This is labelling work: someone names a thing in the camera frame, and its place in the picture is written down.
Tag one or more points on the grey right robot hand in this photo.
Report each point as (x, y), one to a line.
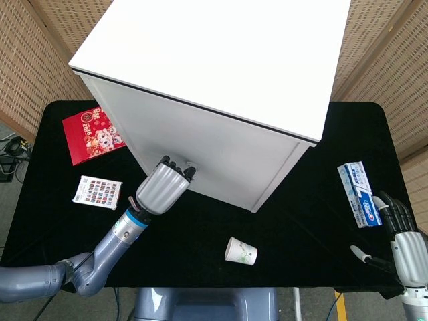
(408, 250)

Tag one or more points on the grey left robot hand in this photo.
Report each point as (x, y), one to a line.
(160, 190)

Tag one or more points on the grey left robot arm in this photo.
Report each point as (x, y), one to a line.
(100, 257)

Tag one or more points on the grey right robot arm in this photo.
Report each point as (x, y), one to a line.
(416, 304)

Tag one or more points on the white sticker sheet booklet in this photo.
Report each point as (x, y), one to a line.
(97, 192)

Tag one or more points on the black tablecloth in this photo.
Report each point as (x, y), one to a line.
(200, 240)

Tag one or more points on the blue white toothpaste box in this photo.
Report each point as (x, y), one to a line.
(361, 197)

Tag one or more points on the red spiral desk calendar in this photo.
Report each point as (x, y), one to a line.
(90, 137)

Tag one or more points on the white floral paper cup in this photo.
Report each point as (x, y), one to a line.
(242, 252)

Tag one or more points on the grey robot torso base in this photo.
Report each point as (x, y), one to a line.
(205, 304)

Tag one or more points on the wicker folding screen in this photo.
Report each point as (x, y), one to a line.
(394, 83)
(33, 60)

